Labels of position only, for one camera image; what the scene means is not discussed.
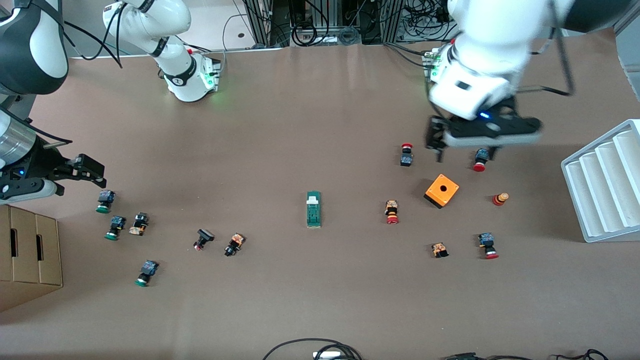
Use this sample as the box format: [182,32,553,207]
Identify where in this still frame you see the green load switch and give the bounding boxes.
[305,190,323,229]

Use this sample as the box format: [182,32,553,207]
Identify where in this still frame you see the green mushroom button blue block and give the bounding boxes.
[95,189,116,215]
[104,215,127,242]
[134,259,160,288]

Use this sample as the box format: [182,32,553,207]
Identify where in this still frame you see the orange button box with hole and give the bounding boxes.
[423,173,460,210]

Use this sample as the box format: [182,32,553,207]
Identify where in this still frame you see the brown cardboard box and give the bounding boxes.
[0,201,64,313]

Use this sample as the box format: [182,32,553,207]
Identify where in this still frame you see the white slotted rack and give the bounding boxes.
[560,119,640,244]

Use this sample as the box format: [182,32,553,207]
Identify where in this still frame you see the black flat square button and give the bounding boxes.
[193,228,216,252]

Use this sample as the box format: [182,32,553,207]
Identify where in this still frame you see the white panel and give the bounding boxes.
[70,0,286,60]

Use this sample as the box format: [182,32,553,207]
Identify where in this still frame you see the beige black switch block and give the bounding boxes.
[128,212,150,237]

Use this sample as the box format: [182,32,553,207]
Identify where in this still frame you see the black selector switch orange block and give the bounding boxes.
[223,232,246,258]

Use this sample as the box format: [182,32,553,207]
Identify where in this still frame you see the black looped cable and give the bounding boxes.
[262,337,363,360]

